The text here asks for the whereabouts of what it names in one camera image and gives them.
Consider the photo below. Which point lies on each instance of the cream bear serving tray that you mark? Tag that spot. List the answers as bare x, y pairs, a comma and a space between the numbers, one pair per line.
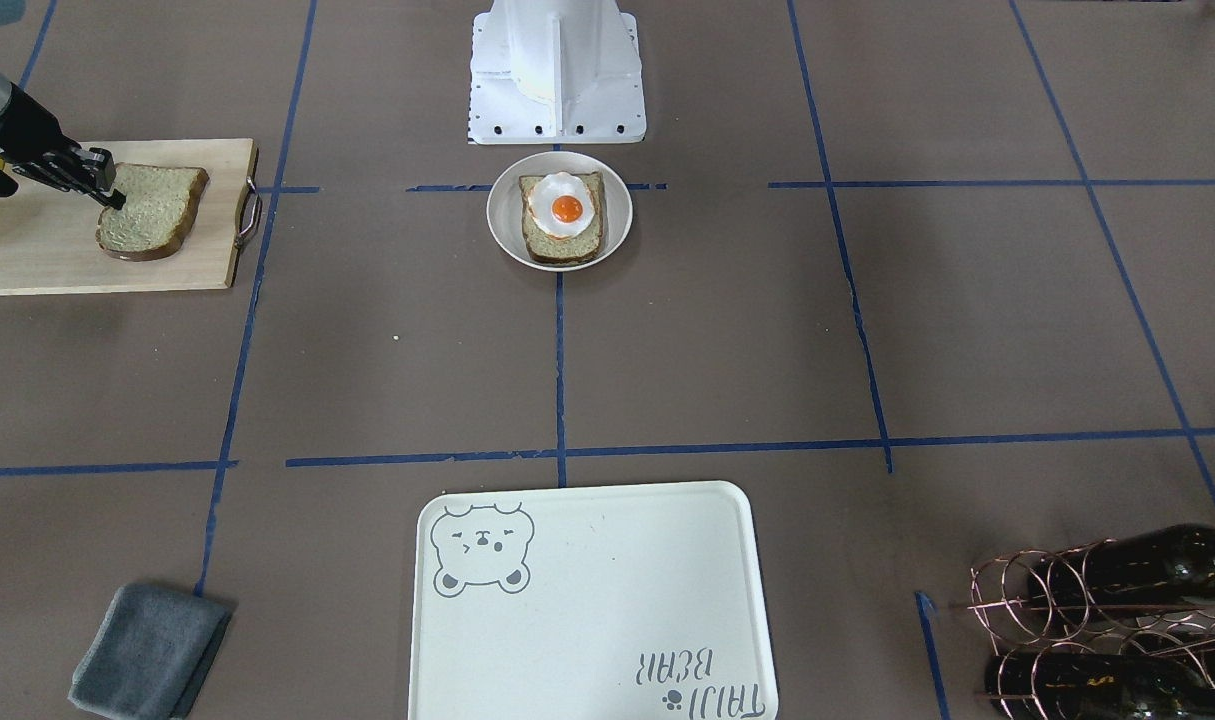
608, 602

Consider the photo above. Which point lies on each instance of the bread slice on plate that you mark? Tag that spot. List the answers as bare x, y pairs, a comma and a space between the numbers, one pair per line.
574, 250

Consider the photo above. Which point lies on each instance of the folded grey cloth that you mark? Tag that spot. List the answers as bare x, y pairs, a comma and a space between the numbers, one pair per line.
151, 656

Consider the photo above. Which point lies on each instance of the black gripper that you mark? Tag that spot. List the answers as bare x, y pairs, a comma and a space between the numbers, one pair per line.
29, 126

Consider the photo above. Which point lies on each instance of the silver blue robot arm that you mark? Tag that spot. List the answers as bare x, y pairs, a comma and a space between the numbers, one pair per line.
33, 146

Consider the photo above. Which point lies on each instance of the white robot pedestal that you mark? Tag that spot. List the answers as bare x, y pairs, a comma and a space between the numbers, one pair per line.
567, 72

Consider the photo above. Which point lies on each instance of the wooden cutting board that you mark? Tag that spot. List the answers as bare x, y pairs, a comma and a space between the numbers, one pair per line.
48, 238

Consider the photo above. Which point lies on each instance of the brown bread slice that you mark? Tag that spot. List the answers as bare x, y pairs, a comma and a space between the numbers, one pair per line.
159, 210

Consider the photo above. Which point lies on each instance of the dark green wine bottle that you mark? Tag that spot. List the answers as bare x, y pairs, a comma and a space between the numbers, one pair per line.
1168, 567

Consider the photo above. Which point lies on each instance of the fried egg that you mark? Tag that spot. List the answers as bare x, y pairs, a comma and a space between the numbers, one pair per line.
562, 205

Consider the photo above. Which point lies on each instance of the white round plate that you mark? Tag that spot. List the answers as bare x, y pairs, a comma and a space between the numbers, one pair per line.
503, 207

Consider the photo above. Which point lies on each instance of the copper wire bottle rack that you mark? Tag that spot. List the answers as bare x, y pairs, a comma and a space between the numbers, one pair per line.
1001, 603

